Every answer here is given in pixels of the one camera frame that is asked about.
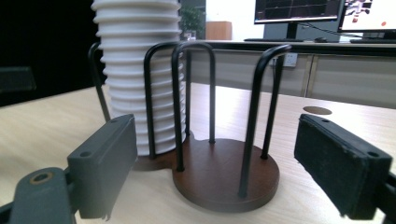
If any brown wooden cabinet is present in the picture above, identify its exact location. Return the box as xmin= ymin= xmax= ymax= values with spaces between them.
xmin=205 ymin=21 xmax=233 ymax=41

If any green potted plant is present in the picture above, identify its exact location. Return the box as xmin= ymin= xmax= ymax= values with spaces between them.
xmin=179 ymin=6 xmax=206 ymax=41

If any black cable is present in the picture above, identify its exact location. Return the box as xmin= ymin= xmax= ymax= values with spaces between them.
xmin=298 ymin=21 xmax=353 ymax=39

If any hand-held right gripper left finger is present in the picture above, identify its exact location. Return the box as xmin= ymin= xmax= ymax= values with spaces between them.
xmin=67 ymin=113 xmax=138 ymax=220

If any black keyboard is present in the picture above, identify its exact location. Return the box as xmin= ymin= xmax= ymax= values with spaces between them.
xmin=349 ymin=37 xmax=396 ymax=45
xmin=243 ymin=37 xmax=304 ymax=43

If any black-topped grey office desk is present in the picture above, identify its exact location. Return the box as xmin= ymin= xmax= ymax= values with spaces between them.
xmin=179 ymin=39 xmax=396 ymax=110

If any white wall socket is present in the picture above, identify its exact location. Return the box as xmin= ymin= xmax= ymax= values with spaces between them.
xmin=283 ymin=52 xmax=299 ymax=68

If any black computer monitor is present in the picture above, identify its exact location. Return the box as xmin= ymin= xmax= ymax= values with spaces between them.
xmin=337 ymin=0 xmax=396 ymax=40
xmin=253 ymin=0 xmax=344 ymax=41

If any black wire wooden cup rack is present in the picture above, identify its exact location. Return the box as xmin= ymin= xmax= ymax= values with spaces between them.
xmin=87 ymin=41 xmax=293 ymax=214

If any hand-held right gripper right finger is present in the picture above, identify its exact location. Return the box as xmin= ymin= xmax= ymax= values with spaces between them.
xmin=293 ymin=113 xmax=393 ymax=220

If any stack of white cups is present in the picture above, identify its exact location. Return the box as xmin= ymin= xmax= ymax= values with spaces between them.
xmin=91 ymin=0 xmax=189 ymax=157

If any brown round cable cover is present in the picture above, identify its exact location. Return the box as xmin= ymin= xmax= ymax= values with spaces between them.
xmin=302 ymin=105 xmax=333 ymax=116

